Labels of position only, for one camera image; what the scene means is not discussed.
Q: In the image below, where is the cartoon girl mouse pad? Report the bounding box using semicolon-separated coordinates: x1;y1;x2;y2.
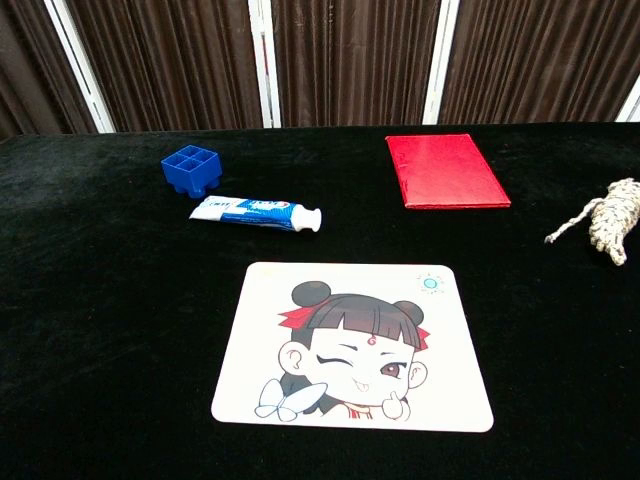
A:
210;261;495;434

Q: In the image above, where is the white blue toothpaste tube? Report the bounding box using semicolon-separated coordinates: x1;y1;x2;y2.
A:
188;194;323;234

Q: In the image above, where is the red booklet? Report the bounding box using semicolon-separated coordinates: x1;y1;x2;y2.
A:
384;132;512;210

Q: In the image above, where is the blue plastic grid tray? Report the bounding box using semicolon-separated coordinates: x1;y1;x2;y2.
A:
160;144;224;201

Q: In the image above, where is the brown pleated curtain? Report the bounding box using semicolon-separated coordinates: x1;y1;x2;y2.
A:
0;0;99;141
270;0;442;128
437;0;640;126
65;0;265;134

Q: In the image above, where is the black velvet tablecloth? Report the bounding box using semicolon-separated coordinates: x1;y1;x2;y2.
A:
0;121;640;480

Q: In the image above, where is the white frame post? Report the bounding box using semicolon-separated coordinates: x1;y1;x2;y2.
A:
42;0;117;135
615;74;640;123
247;0;283;130
421;0;461;126

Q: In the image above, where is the beige braided rope bundle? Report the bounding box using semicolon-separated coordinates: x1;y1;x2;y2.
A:
543;177;640;267

